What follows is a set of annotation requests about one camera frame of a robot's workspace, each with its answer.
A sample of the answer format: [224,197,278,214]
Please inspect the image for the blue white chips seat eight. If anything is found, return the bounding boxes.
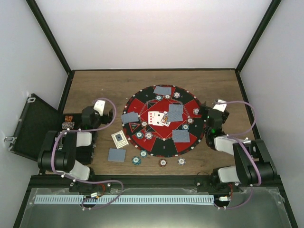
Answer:
[193,108,200,115]

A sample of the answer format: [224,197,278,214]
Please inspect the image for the orange chips seat nine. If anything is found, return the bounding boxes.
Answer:
[187,118,194,124]

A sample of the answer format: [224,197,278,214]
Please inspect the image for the dealt card seat four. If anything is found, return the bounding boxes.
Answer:
[121,112,139,124]

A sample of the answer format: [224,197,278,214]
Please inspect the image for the green chips seat nine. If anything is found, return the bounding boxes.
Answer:
[182,124,189,130]

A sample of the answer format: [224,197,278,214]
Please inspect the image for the blue white chips seat six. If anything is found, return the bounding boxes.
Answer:
[173,92,181,99]

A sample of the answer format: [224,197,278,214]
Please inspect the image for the face down burn card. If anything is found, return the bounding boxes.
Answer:
[169,104,184,113]
[167,112,183,122]

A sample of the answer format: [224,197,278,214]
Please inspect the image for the green chips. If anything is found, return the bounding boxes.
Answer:
[136,132,144,139]

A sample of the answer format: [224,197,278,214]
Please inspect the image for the dealt card seat ten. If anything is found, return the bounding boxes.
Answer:
[172,130,190,143]

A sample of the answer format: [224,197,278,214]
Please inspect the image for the dealt card seat five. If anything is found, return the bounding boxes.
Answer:
[153,86,171,95]

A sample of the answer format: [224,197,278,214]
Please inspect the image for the green chips seat five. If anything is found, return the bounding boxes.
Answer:
[155,95,162,101]

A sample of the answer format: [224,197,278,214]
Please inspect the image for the face up community card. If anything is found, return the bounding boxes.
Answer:
[148,111,158,125]

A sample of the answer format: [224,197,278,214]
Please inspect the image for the green chip mat edge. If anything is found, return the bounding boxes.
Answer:
[140,150,148,158]

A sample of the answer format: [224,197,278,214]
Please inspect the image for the green poker chip stack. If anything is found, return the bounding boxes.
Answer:
[132,156,141,165]

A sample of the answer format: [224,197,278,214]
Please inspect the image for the blue white poker chip stack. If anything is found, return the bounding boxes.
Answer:
[177,157,186,166]

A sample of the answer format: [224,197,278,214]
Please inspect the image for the orange brown poker chip stack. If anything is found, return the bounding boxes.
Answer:
[159,159,167,168]

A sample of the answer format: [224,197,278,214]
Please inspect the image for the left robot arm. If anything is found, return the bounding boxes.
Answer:
[38,98,117,192]

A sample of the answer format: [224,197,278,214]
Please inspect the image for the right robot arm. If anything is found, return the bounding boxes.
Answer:
[198,99,278,191]

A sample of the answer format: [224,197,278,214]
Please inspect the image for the white card box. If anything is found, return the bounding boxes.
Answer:
[111,130,129,149]

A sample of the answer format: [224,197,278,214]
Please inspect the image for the triangular all in marker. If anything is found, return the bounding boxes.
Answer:
[129,123,141,133]

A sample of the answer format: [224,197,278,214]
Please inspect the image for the round red black poker mat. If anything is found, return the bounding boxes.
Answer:
[122,85,204,157]

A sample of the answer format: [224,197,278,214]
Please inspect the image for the blue cream chip row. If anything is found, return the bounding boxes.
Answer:
[62,122,75,130]

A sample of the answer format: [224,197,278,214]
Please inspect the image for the black poker set case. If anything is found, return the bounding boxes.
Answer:
[9,94,88,162]

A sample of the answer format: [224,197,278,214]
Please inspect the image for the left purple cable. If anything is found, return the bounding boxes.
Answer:
[51,97,124,210]

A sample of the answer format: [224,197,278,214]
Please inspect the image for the purple cable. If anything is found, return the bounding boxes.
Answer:
[213,99,262,210]
[51,97,124,210]

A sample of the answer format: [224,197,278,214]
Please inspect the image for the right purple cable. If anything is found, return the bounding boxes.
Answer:
[213,99,262,210]

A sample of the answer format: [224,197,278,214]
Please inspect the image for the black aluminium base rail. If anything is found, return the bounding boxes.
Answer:
[68,174,283,193]

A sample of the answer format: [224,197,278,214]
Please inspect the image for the light blue slotted cable duct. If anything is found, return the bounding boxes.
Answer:
[34,195,214,205]

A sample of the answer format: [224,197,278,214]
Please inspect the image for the black frame post right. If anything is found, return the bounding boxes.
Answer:
[236,0,281,74]

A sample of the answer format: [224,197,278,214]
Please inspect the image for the black frame post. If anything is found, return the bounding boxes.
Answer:
[236,0,281,74]
[26,0,72,75]

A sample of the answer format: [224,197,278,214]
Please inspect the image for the black frame post left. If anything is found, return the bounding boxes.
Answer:
[26,0,72,75]

